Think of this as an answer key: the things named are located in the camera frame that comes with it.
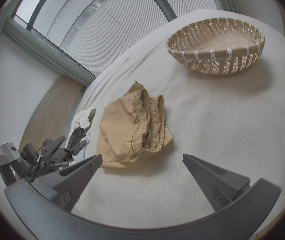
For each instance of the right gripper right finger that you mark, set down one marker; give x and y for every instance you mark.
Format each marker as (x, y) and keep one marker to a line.
(215, 181)

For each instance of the white and green garment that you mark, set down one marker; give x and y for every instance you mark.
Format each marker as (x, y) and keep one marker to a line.
(82, 117)

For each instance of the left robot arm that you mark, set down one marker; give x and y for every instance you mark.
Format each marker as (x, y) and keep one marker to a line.
(29, 154)

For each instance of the tan shorts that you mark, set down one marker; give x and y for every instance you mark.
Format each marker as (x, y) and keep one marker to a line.
(120, 129)

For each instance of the blue-green curtain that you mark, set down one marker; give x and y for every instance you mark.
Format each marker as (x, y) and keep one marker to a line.
(49, 54)

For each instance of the bed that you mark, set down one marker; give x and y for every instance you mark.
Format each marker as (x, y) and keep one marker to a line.
(207, 124)

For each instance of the window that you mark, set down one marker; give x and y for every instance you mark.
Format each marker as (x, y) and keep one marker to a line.
(112, 16)

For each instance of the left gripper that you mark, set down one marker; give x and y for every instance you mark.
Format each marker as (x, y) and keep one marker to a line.
(59, 157)

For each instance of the black garment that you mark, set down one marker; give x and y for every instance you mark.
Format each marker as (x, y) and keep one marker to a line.
(77, 135)

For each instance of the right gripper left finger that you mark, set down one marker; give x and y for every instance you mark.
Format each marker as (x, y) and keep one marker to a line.
(72, 181)

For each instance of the round woven basket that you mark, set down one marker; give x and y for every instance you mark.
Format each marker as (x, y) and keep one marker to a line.
(215, 41)

